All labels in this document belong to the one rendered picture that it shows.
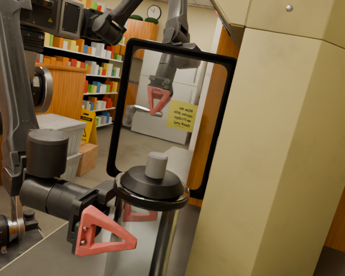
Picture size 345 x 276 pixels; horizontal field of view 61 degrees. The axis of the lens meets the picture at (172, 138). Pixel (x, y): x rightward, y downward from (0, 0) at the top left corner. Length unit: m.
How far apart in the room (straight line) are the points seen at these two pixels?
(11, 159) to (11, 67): 0.17
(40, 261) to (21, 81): 0.33
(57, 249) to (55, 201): 0.20
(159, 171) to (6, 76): 0.34
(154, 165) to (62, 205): 0.16
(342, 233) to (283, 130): 0.54
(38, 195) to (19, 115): 0.16
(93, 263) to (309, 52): 0.53
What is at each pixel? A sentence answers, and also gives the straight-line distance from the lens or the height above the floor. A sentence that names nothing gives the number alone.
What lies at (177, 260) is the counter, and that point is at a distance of 0.68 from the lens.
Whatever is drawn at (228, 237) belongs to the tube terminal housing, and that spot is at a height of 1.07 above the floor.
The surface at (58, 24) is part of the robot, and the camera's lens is 1.35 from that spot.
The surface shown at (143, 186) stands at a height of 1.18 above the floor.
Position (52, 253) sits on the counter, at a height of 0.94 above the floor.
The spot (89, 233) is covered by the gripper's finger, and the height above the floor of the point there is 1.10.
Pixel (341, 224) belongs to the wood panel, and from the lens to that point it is 0.96.
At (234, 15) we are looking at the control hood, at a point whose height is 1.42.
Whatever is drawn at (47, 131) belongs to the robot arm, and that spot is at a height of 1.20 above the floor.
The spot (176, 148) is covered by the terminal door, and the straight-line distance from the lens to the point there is 0.81.
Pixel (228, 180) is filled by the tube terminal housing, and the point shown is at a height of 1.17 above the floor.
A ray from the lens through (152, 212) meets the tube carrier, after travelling 0.39.
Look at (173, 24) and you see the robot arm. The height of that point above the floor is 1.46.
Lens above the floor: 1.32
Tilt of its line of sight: 13 degrees down
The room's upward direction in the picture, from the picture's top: 12 degrees clockwise
